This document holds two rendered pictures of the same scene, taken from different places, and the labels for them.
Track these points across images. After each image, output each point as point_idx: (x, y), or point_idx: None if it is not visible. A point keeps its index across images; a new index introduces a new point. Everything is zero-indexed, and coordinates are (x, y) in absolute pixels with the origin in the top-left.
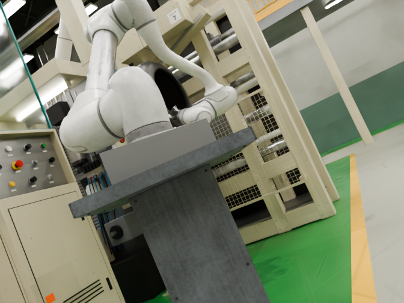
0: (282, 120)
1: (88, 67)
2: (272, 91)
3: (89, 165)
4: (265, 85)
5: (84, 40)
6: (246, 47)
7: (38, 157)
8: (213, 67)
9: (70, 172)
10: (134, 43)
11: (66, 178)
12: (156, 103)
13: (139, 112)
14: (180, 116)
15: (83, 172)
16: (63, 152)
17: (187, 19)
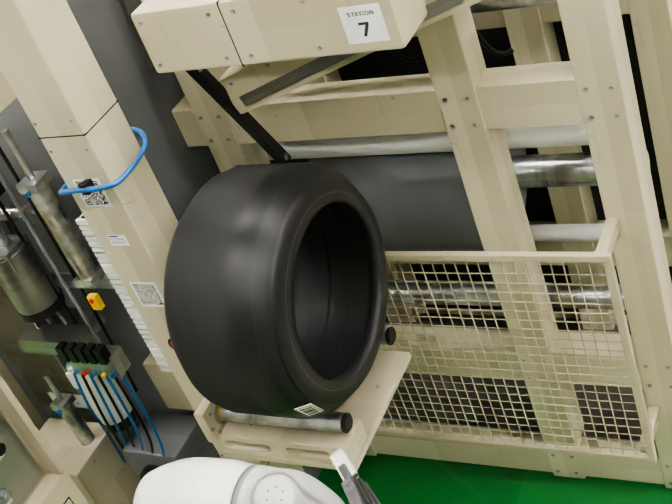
0: (638, 293)
1: (61, 149)
2: (633, 222)
3: (77, 353)
4: (618, 201)
5: (40, 74)
6: (588, 87)
7: None
8: (466, 100)
9: (46, 456)
10: (210, 41)
11: (37, 460)
12: None
13: None
14: None
15: (61, 359)
16: (22, 414)
17: (409, 40)
